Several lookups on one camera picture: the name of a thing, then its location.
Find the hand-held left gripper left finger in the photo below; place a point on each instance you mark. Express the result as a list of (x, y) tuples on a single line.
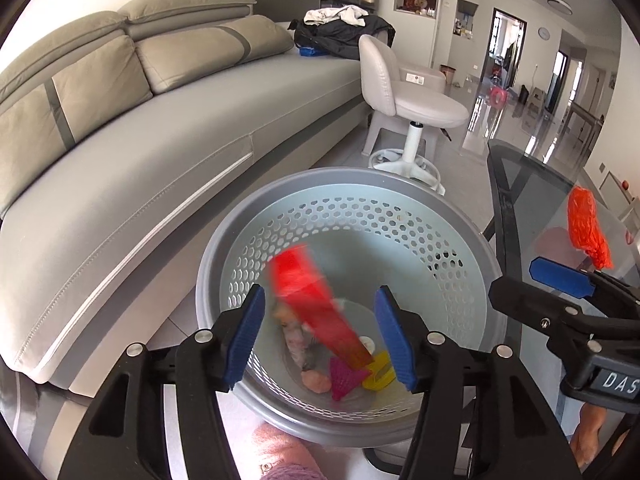
[(245, 340)]

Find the white low cabinet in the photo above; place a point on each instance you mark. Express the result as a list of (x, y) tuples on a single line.
[(615, 190)]

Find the brown waste bin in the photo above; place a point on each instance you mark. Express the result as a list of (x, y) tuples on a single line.
[(447, 75)]

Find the round wall clock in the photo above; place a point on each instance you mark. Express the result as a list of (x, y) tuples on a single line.
[(544, 33)]

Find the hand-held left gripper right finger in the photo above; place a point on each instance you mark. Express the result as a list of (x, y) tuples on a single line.
[(395, 345)]

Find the pink snack wrapper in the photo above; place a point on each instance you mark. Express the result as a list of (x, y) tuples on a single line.
[(297, 345)]

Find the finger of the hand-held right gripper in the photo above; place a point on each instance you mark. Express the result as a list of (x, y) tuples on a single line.
[(560, 272), (525, 302)]

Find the dining table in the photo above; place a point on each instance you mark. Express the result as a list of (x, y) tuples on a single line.
[(582, 115)]

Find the pink mesh piece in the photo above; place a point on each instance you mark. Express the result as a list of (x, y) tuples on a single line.
[(345, 377)]

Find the red cardboard box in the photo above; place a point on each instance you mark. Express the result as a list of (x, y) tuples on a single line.
[(310, 285)]

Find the grey perforated waste basket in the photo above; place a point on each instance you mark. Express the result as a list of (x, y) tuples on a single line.
[(350, 220)]

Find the grey leather sofa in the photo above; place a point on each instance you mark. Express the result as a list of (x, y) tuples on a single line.
[(150, 150)]

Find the pile of clothes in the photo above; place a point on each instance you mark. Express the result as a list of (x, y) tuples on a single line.
[(350, 37)]

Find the pink fluffy cloth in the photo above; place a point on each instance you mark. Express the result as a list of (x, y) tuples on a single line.
[(290, 455)]

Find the person's right hand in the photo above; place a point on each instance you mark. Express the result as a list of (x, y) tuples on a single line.
[(590, 435)]

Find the red mesh bag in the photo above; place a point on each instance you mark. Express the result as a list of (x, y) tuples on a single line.
[(585, 225)]

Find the blue cloth item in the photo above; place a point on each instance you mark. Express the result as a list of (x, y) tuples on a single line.
[(309, 51)]

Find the white cloth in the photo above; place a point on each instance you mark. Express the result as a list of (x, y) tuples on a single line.
[(335, 15)]

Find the white swivel chair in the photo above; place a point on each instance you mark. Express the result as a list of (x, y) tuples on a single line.
[(425, 110)]

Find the ceiling fan light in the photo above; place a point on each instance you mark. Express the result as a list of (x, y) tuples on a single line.
[(561, 2)]

